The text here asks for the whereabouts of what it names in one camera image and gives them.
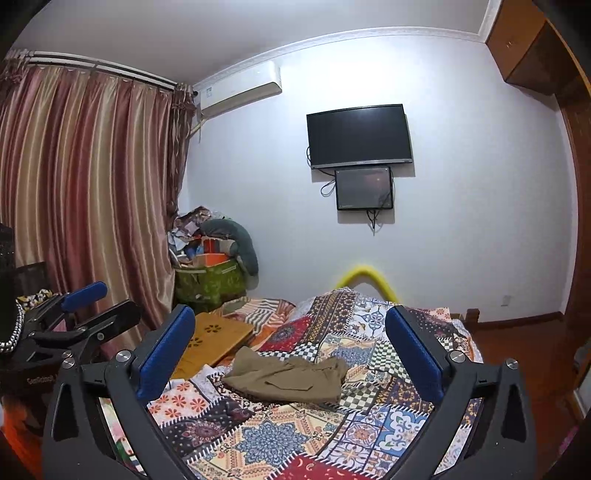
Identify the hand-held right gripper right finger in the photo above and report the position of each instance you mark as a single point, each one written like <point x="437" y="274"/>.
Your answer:
<point x="413" y="350"/>

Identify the white paisley bed sheet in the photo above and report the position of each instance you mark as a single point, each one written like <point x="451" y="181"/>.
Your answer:
<point x="207" y="383"/>

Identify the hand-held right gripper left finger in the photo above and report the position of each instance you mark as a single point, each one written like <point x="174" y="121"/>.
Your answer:
<point x="168" y="350"/>

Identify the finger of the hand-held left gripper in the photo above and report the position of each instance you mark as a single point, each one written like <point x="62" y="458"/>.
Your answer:
<point x="115" y="316"/>
<point x="85" y="294"/>

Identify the white air conditioner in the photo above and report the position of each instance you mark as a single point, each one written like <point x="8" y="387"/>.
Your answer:
<point x="240" y="90"/>

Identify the curtain rail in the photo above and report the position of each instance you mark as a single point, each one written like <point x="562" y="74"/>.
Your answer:
<point x="92" y="67"/>

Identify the wooden bed frame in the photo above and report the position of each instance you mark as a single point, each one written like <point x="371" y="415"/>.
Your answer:
<point x="466" y="316"/>

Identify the wooden lap desk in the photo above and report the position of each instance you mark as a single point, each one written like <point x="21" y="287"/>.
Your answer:
<point x="217" y="337"/>

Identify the yellow pillow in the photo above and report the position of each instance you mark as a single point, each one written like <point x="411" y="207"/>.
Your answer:
<point x="364" y="268"/>

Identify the striped orange white bedding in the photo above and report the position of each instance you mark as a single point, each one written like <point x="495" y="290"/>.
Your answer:
<point x="263" y="309"/>

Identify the small black wall monitor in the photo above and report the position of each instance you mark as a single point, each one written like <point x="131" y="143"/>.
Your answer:
<point x="364" y="187"/>

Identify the patchwork printed bedspread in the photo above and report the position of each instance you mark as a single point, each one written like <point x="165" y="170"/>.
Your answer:
<point x="295" y="438"/>

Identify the olive green pants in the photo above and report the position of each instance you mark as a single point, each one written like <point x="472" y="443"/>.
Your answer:
<point x="286" y="378"/>

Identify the orange cloth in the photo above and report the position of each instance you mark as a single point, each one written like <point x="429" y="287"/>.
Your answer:
<point x="18" y="438"/>

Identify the pile of clutter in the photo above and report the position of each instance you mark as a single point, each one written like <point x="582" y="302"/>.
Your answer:
<point x="194" y="230"/>

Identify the striped red gold curtain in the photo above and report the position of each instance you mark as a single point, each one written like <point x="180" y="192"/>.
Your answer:
<point x="92" y="184"/>

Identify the yellow black patterned cloth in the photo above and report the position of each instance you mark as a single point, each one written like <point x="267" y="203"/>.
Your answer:
<point x="39" y="297"/>

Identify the grey pillow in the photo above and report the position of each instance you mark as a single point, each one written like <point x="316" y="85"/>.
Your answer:
<point x="244" y="244"/>

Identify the black wall television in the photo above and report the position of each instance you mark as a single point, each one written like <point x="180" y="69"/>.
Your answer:
<point x="360" y="134"/>

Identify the wooden baseboard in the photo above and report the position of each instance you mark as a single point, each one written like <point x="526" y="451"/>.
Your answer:
<point x="521" y="319"/>

